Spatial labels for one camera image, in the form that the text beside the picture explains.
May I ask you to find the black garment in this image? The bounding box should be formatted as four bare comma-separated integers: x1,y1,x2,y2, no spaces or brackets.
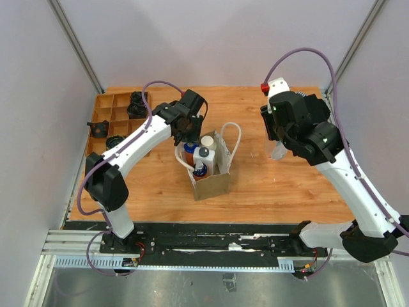
303,94,330,123

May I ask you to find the rolled tie green pattern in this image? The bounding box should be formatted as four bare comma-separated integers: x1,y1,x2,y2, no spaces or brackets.
130,91,148,105

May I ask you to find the right aluminium frame post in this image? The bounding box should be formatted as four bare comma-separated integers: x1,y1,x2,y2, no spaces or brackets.
324,0,389,97

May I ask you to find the blue white striped cloth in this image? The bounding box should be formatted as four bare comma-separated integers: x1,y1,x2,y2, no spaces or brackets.
296,91,307,97

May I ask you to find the white slotted cable duct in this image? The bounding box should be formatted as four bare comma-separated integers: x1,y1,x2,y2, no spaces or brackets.
54,256,295,273

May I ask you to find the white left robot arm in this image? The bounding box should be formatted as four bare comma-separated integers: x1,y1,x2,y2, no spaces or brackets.
84,90,208,253

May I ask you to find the orange bottle blue pump collar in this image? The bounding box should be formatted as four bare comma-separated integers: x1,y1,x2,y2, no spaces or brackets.
183,143,198,166

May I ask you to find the beige canvas bag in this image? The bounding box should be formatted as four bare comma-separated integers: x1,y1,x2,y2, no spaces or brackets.
174,122,242,201

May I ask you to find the cream bottle beige cap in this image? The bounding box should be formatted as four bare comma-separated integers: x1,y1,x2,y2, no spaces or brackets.
200,135,217,151

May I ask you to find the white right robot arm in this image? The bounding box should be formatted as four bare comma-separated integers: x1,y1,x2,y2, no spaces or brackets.
260,78,408,263

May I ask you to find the clear bottle pink cap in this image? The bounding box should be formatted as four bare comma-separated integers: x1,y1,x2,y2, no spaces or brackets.
271,141,288,161

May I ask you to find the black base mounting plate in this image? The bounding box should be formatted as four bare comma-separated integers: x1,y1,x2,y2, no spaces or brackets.
100,223,328,266

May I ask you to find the rolled tie dark blue dotted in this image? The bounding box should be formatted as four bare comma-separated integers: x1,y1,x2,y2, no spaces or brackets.
127,103,147,120

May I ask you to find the aluminium frame post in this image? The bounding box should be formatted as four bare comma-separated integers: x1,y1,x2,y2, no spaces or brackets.
47,0,105,94
324,0,389,97

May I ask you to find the white bottle grey cap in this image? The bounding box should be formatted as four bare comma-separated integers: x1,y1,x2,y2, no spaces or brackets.
193,147,215,169

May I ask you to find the wooden compartment tray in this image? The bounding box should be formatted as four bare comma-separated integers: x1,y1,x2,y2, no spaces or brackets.
86,92,148,155

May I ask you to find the left aluminium frame post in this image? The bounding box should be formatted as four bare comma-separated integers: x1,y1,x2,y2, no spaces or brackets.
47,0,105,94

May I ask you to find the rolled tie orange pattern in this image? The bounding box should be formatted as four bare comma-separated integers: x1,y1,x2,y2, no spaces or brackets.
87,120,109,138

